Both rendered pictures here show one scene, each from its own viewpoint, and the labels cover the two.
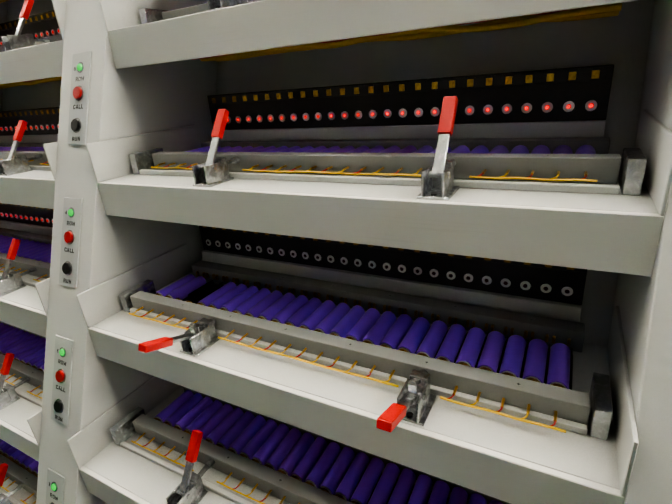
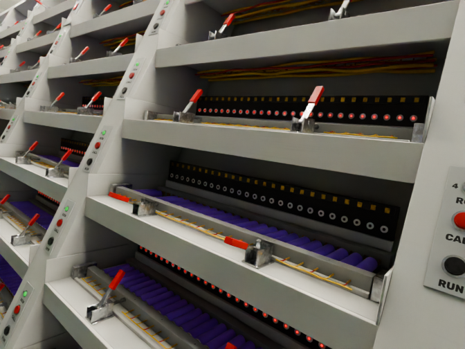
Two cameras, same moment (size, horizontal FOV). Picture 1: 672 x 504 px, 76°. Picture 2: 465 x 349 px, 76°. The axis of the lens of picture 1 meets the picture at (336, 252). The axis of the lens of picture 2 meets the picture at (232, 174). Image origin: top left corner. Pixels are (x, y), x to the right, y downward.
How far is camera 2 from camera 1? 0.18 m
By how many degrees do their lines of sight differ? 19
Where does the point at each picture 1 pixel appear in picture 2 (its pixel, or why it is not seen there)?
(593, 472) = (362, 311)
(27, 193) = (86, 124)
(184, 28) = (193, 48)
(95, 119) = (135, 88)
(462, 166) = (322, 129)
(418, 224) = (284, 146)
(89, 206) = (114, 130)
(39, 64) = (119, 64)
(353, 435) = (214, 273)
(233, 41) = (215, 55)
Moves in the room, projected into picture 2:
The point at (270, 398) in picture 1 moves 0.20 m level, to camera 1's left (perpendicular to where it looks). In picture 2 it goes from (171, 244) to (69, 203)
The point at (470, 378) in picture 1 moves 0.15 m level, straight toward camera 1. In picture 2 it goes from (298, 251) to (259, 230)
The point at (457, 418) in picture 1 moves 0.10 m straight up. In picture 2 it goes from (282, 272) to (306, 199)
